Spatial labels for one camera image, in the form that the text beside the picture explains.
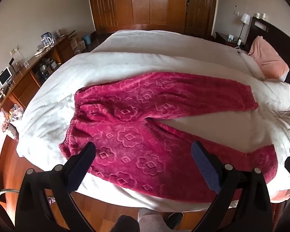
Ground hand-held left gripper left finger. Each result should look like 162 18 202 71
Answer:
16 142 97 232

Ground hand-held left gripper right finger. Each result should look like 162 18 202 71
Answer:
191 140 273 232

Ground red fleece pants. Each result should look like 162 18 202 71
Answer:
59 72 279 201

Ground pink cloth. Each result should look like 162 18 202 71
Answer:
271 188 290 204

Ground white blanket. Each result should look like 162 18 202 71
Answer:
16 51 290 211

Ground dark slipper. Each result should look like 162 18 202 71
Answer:
165 212 183 230
111 215 139 232

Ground person's grey trouser leg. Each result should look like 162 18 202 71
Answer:
137 208 168 232

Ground chrome chair base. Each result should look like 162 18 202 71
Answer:
0 184 20 201

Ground clear plastic bags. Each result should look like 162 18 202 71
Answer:
4 103 24 126

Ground pink pillow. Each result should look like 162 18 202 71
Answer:
247 36 290 80

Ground wooden sideboard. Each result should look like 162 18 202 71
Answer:
0 35 74 113

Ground dark wooden headboard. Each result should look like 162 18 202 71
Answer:
246 16 290 116

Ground white tablet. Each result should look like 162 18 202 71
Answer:
0 67 13 86

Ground glass jug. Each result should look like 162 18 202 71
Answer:
19 53 30 68

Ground dark wooden nightstand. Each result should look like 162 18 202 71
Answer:
215 31 247 52

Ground electric kettle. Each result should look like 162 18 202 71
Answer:
40 32 55 48

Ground white bed sheet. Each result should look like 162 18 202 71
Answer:
90 30 242 59

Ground bedside lamp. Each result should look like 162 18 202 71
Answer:
238 13 251 45

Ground wooden door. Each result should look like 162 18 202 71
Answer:
185 0 218 38

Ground wooden wardrobe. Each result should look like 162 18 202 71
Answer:
86 0 188 33

